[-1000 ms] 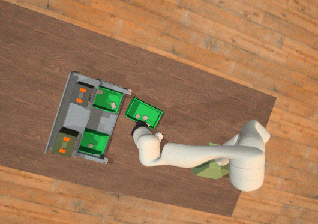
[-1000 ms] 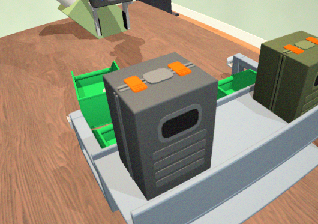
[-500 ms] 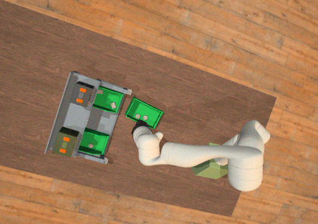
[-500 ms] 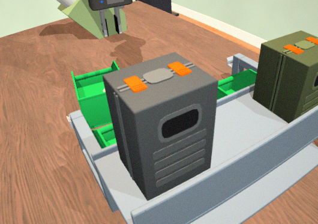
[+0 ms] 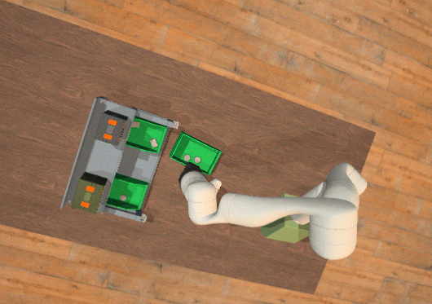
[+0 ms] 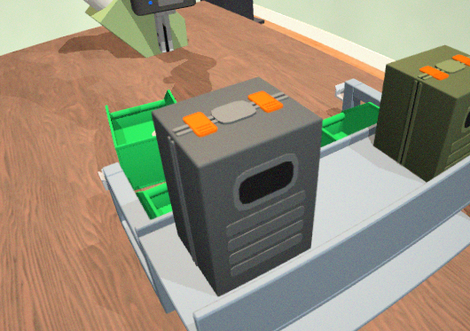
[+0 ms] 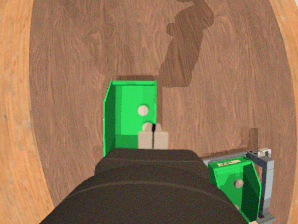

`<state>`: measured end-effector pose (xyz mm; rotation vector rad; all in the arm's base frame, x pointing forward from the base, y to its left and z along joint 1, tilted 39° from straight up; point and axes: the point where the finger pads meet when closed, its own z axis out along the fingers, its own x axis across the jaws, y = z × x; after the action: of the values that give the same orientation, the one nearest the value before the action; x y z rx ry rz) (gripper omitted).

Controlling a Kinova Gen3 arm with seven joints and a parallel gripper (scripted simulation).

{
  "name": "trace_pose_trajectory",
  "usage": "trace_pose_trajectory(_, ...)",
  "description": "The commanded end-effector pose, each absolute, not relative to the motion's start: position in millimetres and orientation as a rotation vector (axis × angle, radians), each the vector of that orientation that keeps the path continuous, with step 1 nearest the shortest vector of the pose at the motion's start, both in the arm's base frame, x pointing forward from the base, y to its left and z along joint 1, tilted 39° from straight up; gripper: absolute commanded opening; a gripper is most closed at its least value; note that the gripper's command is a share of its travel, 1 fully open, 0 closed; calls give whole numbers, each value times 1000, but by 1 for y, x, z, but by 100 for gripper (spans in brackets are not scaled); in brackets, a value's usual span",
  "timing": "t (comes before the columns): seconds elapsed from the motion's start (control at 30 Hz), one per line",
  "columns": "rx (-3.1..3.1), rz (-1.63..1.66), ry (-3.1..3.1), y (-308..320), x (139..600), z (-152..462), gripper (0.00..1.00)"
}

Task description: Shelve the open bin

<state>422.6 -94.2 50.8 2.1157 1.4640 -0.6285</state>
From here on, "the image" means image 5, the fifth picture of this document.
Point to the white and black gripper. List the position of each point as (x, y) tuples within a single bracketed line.
[(192, 170)]

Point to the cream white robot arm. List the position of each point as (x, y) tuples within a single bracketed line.
[(332, 222)]

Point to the dark grey case with orange latches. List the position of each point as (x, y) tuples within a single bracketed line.
[(110, 127)]

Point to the olive green tool case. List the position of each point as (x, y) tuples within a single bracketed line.
[(89, 191)]

